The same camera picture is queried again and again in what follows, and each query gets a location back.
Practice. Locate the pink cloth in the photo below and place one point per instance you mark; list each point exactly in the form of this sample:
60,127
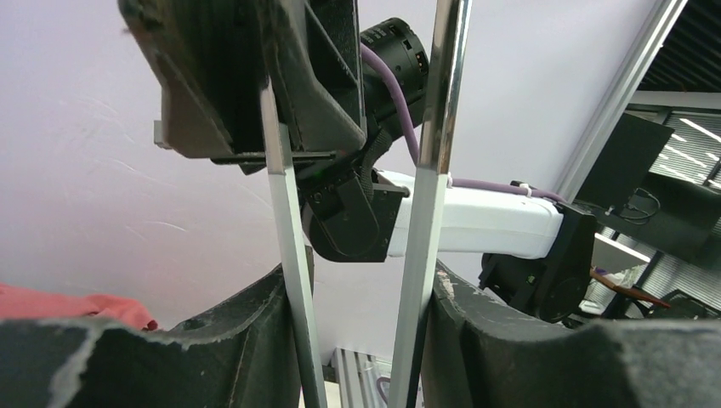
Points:
24,303

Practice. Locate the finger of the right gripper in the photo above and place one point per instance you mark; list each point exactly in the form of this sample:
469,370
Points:
313,53
206,57

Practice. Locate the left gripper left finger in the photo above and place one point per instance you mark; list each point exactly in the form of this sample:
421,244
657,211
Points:
239,353

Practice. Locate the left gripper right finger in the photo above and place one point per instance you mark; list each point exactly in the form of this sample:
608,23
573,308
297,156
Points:
481,353

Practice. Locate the metal serving tongs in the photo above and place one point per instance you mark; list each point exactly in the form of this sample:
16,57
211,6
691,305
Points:
445,73

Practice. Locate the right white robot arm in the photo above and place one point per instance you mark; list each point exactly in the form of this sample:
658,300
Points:
353,212

